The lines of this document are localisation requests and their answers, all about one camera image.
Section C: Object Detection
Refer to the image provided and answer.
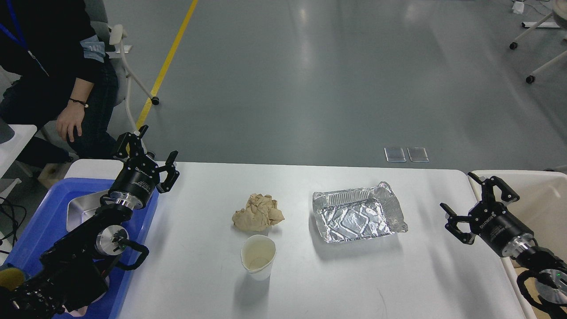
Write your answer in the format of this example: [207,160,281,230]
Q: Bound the person's left hand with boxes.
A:
[55,101,85,143]

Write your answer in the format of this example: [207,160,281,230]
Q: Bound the white rolling chair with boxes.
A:
[85,0,160,132]

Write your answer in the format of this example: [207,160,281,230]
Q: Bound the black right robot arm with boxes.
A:
[441,172,567,319]

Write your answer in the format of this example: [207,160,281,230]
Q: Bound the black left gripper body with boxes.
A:
[108,162,159,210]

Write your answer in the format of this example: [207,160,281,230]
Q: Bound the white rolling stand legs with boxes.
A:
[509,0,567,85]

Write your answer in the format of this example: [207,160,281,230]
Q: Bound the clear floor plate right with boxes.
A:
[407,147,430,162]

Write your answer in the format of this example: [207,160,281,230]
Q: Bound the blue plastic tray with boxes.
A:
[6,178,134,319]

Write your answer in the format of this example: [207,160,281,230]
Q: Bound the crumpled brown paper ball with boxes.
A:
[232,194,285,232]

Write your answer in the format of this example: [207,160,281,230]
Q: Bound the clear floor plate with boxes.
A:
[384,147,407,163]
[407,147,430,162]

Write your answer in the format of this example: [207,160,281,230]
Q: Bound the small white side table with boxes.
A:
[0,119,37,177]

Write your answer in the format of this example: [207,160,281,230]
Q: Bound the clear floor plate left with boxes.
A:
[384,147,407,163]

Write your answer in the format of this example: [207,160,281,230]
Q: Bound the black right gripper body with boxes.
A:
[469,201,534,258]

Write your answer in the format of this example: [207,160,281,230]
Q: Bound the white paper cup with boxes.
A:
[241,234,277,281]

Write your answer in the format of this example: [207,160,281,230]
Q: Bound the white plastic bin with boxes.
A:
[473,170,567,319]

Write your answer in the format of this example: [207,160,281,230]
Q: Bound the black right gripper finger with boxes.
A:
[440,202,476,245]
[467,172,520,206]

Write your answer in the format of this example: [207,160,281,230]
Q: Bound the teal mug yellow inside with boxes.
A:
[0,267,26,291]

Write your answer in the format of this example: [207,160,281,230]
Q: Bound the seated person in black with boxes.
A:
[0,0,119,169]

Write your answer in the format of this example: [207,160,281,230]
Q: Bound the aluminium foil tray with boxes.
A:
[312,181,409,244]

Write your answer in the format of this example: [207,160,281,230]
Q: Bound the wooden block with hole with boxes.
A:
[37,162,72,190]

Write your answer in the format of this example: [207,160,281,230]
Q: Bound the square stainless steel tray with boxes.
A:
[66,190,108,232]

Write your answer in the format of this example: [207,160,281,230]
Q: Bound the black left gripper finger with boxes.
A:
[111,125,150,166]
[153,151,180,194]

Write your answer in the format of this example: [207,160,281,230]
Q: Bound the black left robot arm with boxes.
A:
[1,125,180,319]

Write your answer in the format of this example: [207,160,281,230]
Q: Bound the pink mug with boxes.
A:
[63,274,110,312]

